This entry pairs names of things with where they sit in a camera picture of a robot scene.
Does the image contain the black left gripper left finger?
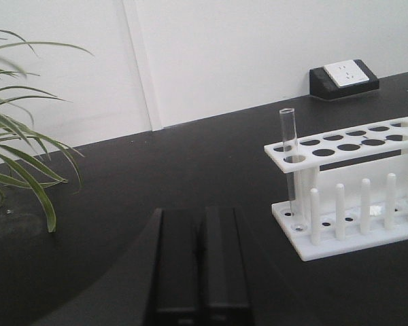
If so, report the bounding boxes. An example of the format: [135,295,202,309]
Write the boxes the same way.
[144,209,198,325]

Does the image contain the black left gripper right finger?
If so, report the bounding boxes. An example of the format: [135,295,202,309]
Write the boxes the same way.
[203,206,252,325]

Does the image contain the short clear test tube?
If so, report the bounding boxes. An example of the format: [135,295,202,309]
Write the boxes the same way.
[279,108,307,232]

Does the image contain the white test tube rack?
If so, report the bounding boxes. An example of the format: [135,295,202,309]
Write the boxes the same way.
[265,117,408,261]

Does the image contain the green spider plant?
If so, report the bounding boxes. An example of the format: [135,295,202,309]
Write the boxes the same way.
[0,29,82,233]

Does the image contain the black white power socket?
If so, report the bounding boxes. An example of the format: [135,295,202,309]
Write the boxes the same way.
[309,59,379,100]

